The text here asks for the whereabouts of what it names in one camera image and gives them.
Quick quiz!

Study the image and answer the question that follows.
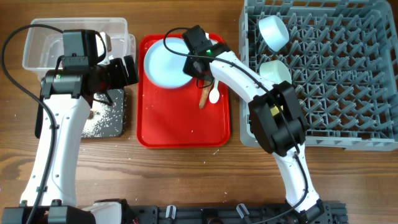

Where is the brown wooden stick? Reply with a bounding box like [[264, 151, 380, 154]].
[[199, 80, 212, 109]]

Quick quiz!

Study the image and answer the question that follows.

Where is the light blue plate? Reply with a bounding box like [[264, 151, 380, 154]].
[[144, 39, 193, 89]]

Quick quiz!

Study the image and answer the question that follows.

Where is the white plastic spoon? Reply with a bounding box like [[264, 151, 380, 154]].
[[209, 80, 220, 104]]

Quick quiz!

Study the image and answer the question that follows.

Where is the white rice pile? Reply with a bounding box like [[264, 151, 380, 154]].
[[82, 89, 125, 139]]

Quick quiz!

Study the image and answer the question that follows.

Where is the pale green bowl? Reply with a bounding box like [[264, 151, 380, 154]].
[[259, 60, 292, 84]]

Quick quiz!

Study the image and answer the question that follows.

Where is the light blue bowl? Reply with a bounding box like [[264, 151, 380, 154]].
[[258, 16, 290, 52]]

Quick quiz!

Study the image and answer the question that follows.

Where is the yellow plastic cup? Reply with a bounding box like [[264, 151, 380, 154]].
[[271, 106, 283, 116]]

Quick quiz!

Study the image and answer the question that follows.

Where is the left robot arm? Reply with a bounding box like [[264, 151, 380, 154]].
[[2, 29, 139, 223]]

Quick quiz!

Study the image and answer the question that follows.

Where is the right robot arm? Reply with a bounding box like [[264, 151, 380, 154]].
[[182, 25, 324, 223]]

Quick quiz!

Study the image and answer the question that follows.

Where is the black food waste tray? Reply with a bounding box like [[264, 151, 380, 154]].
[[44, 89, 125, 142]]

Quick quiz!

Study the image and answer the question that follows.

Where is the clear plastic waste bin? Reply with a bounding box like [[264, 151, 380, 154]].
[[22, 17, 136, 80]]

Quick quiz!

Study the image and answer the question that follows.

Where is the grey-blue dishwasher rack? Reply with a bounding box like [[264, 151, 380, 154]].
[[239, 0, 397, 151]]

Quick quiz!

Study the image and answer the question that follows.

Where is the brown food scrap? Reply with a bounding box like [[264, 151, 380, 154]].
[[88, 110, 94, 119]]

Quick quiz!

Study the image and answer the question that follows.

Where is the red plastic tray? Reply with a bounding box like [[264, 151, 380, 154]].
[[136, 34, 231, 148]]

